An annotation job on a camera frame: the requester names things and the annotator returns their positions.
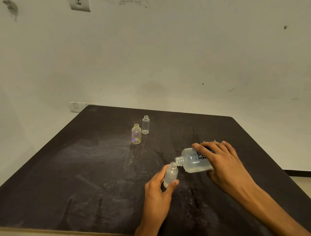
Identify person's left hand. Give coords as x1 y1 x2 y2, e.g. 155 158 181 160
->
144 165 180 228

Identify person's right hand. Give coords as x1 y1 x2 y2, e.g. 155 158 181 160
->
191 141 258 202

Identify small frosted glass bottle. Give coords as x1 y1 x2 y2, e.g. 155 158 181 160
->
163 162 179 189

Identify large clear labelled bottle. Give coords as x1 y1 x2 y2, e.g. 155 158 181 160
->
175 147 215 173

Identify person's right forearm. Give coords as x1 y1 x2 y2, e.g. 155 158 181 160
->
242 184 311 236

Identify person's left forearm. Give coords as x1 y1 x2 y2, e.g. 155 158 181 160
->
134 222 160 236

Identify iridescent yellow glass bottle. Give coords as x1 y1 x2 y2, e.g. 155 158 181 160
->
131 124 142 145

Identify slim clear plastic bottle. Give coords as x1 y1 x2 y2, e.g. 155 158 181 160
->
142 115 150 135

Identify white wall switch plate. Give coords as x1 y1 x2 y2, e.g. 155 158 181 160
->
69 101 99 113

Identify white wall socket plate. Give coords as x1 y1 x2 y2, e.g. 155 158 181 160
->
69 0 91 12

